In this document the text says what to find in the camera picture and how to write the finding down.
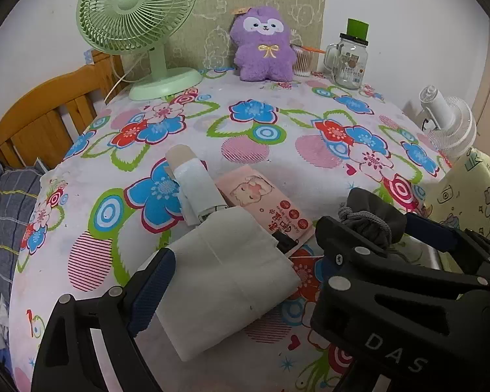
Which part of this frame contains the green desk fan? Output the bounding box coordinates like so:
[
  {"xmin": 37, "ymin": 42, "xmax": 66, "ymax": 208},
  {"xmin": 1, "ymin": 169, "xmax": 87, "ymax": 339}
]
[{"xmin": 77, "ymin": 0, "xmax": 202, "ymax": 101}]

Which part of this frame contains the purple plush toy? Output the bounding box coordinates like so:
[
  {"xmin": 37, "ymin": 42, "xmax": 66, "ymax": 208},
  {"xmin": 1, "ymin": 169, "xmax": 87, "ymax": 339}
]
[{"xmin": 230, "ymin": 6, "xmax": 296, "ymax": 82}]

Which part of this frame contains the white fan power cable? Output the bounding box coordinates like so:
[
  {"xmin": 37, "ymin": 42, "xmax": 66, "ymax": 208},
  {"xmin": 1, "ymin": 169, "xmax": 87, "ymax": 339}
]
[{"xmin": 103, "ymin": 50, "xmax": 149, "ymax": 104}]

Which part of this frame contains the pink cartoon tissue pack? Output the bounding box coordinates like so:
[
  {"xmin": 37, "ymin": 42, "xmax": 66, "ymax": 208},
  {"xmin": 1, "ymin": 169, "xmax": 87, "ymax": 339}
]
[{"xmin": 216, "ymin": 166, "xmax": 314, "ymax": 256}]

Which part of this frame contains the beige cartoon wall sheet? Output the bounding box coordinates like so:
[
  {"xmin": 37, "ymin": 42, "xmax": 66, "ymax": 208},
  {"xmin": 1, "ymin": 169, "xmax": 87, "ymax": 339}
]
[{"xmin": 162, "ymin": 0, "xmax": 328, "ymax": 73}]

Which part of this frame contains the glass mason jar mug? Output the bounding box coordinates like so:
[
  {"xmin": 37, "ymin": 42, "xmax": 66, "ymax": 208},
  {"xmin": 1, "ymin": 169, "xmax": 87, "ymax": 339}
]
[{"xmin": 323, "ymin": 19, "xmax": 369, "ymax": 90}]

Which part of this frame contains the white floor fan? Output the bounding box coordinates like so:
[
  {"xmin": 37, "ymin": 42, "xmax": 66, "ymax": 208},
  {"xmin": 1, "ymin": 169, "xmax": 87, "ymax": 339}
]
[{"xmin": 419, "ymin": 85, "xmax": 477, "ymax": 162}]

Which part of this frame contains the grey drawstring pouch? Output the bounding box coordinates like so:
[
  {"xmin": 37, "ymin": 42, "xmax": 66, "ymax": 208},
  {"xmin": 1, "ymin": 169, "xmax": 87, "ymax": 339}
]
[{"xmin": 338, "ymin": 188, "xmax": 406, "ymax": 250}]

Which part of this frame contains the white rolled bandage tube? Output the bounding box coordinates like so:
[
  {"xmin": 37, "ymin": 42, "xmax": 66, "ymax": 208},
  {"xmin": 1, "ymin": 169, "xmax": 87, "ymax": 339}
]
[{"xmin": 165, "ymin": 144, "xmax": 228, "ymax": 227}]

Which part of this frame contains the floral tablecloth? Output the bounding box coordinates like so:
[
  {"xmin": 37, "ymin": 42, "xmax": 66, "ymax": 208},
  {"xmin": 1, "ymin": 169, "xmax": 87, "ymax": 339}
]
[{"xmin": 9, "ymin": 69, "xmax": 450, "ymax": 391}]

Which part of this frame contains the white tissue pack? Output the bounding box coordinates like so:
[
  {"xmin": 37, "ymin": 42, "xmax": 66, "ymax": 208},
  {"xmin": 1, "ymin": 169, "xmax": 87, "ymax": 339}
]
[{"xmin": 156, "ymin": 207, "xmax": 301, "ymax": 362}]

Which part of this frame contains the grey plaid pillow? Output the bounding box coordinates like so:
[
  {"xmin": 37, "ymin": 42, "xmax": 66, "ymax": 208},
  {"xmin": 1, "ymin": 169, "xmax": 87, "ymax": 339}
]
[{"xmin": 0, "ymin": 162, "xmax": 44, "ymax": 301}]

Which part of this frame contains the yellow cartoon gift bag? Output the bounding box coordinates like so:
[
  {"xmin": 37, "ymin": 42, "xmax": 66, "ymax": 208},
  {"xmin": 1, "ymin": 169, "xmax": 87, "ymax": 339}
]
[{"xmin": 425, "ymin": 148, "xmax": 490, "ymax": 240}]

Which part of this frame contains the cotton swab jar orange lid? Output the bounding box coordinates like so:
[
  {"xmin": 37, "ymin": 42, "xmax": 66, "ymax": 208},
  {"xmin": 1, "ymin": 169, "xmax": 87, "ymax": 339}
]
[{"xmin": 291, "ymin": 44, "xmax": 325, "ymax": 77}]

